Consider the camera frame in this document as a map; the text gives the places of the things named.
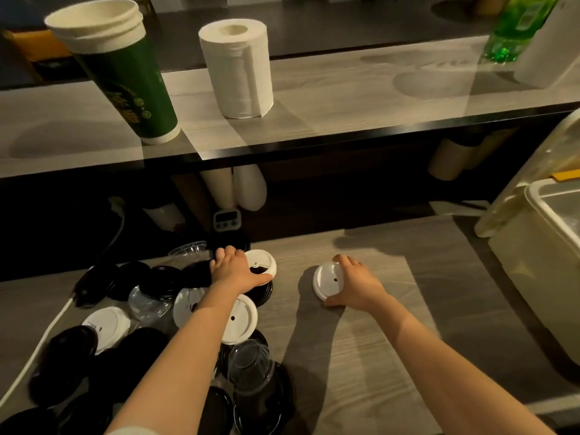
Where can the tall white paper cup stack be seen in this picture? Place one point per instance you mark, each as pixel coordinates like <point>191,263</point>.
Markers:
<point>553,45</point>

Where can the person's right hand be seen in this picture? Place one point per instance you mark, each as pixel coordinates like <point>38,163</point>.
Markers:
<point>362,289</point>

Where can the green plastic bottle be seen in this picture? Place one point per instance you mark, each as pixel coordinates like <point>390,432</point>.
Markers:
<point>512,31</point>

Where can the green paper cup stack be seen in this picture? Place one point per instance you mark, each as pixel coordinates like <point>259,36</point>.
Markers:
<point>136,95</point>

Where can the grey wooden table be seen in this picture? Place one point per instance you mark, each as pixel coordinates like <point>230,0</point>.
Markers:
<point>385,276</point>

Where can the person's white shirt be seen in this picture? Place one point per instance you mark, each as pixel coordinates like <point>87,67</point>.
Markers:
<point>131,431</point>

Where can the white plastic storage bin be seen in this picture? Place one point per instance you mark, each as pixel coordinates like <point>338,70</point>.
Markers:
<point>534,267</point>

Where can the wooden chair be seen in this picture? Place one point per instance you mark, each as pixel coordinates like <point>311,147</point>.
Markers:
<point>36,45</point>

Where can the small digital timer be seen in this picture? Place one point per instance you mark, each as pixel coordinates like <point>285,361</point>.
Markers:
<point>226,219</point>

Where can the pile of cup lids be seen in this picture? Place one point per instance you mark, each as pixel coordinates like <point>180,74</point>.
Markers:
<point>240,319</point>

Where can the grey bar counter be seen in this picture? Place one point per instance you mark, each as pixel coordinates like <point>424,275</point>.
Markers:
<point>340,95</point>

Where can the white paper towel roll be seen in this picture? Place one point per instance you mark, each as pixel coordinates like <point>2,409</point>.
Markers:
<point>235,72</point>

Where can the person's left hand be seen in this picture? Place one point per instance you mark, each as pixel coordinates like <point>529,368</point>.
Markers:
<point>233,271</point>

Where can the person's left forearm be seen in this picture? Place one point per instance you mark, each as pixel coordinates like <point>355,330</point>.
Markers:
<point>176,371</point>

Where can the white cup lid with opening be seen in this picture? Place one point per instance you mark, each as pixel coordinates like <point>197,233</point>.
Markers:
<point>267,260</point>

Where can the person's right forearm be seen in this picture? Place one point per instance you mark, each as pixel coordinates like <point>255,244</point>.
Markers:
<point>444,376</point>

